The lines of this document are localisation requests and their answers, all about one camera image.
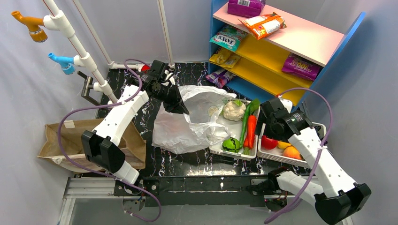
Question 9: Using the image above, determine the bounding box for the red apple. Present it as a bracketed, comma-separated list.
[261, 135, 278, 150]

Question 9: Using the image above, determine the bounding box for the yellow pear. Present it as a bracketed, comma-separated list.
[277, 141, 292, 150]

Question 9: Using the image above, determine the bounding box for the white plastic grocery bag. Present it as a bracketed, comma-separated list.
[152, 85, 236, 154]

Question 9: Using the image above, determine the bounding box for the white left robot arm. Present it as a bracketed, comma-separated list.
[81, 60, 189, 184]

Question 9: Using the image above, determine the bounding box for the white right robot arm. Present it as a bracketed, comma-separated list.
[259, 97, 372, 225]

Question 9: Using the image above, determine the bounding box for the purple snack bag right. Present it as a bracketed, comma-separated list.
[281, 53, 323, 81]

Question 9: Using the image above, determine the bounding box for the purple snack bag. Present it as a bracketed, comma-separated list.
[227, 0, 266, 18]
[281, 53, 323, 81]
[206, 68, 235, 89]

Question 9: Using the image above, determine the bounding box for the purple snack bag bottom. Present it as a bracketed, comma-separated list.
[206, 68, 235, 89]

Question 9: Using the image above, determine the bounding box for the brown paper bag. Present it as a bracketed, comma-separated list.
[37, 119, 146, 173]

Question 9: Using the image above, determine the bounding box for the green Fox's candy bag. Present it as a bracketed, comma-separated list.
[209, 24, 247, 52]

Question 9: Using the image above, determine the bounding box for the orange snack bag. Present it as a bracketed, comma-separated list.
[239, 12, 286, 40]

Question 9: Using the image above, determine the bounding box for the purple snack bag top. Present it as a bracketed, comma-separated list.
[227, 0, 266, 18]

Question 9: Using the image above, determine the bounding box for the red pepper toy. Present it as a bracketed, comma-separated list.
[140, 65, 151, 73]

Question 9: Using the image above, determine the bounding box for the green chili pepper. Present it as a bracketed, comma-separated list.
[239, 98, 260, 151]

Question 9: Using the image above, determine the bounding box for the orange carrot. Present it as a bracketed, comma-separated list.
[243, 115, 257, 150]

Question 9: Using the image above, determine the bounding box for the white fruit basket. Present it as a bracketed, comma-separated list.
[256, 136, 311, 168]

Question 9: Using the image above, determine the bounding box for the orange peach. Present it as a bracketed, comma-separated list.
[283, 146, 303, 160]

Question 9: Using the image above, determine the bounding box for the white vegetable basket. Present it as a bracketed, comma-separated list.
[209, 98, 257, 161]

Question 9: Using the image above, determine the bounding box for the white cauliflower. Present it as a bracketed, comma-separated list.
[222, 100, 246, 121]

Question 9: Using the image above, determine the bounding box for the green watermelon toy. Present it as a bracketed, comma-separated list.
[222, 137, 241, 153]

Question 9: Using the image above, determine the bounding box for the dark metal hook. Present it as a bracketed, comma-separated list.
[77, 71, 103, 106]

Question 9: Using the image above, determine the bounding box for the colourful wooden shelf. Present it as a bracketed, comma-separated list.
[227, 5, 366, 108]

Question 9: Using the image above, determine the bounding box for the yellow snack packet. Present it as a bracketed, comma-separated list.
[209, 47, 241, 68]

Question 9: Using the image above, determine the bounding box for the blue pipe hook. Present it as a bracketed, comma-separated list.
[47, 52, 75, 75]

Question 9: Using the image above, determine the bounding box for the orange pipe hook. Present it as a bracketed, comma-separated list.
[11, 11, 48, 43]

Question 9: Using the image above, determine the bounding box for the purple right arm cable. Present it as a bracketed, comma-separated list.
[263, 87, 334, 225]

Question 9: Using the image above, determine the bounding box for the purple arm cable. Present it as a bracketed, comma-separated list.
[57, 59, 162, 223]
[263, 87, 334, 225]

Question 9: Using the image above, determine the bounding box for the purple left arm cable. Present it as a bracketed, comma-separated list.
[57, 59, 162, 223]

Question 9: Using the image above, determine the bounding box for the aluminium base frame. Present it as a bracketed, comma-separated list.
[59, 173, 353, 225]

